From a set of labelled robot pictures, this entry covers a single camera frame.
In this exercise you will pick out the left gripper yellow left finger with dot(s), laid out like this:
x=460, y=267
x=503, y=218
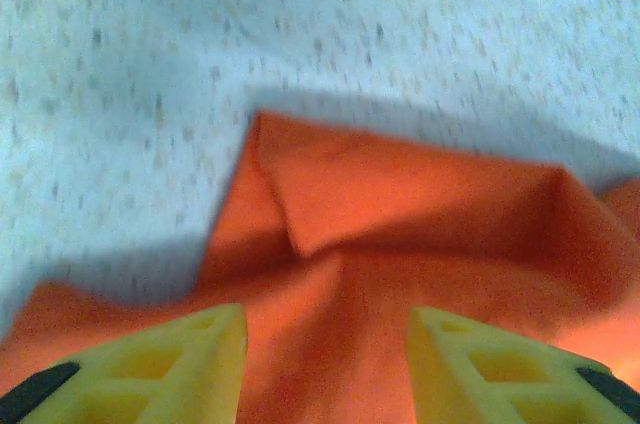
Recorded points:
x=210, y=344

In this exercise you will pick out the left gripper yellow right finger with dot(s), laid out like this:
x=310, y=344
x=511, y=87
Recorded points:
x=440, y=369

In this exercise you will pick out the orange t-shirt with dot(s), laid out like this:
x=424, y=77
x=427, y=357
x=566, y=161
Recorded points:
x=400, y=204

